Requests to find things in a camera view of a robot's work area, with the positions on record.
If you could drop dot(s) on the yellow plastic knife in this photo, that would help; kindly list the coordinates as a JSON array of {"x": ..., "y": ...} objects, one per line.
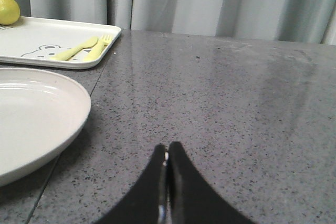
[{"x": 65, "y": 55}]

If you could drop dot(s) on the white bear print tray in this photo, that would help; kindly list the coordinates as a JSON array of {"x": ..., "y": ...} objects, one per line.
[{"x": 33, "y": 41}]

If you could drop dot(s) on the yellow plastic fork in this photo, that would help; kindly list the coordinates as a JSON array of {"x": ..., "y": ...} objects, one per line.
[{"x": 98, "y": 48}]

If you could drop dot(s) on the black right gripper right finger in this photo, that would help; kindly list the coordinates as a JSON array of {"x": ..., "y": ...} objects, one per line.
[{"x": 193, "y": 200}]

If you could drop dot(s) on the grey curtain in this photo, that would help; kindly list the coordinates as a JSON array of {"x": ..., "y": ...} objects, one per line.
[{"x": 287, "y": 20}]

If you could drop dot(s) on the beige round plate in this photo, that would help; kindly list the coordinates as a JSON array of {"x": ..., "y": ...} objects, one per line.
[{"x": 42, "y": 112}]

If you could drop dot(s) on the yellow lemon right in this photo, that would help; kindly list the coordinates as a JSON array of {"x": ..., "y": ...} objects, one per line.
[{"x": 10, "y": 12}]

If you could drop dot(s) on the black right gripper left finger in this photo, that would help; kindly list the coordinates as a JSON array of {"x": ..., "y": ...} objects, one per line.
[{"x": 146, "y": 201}]

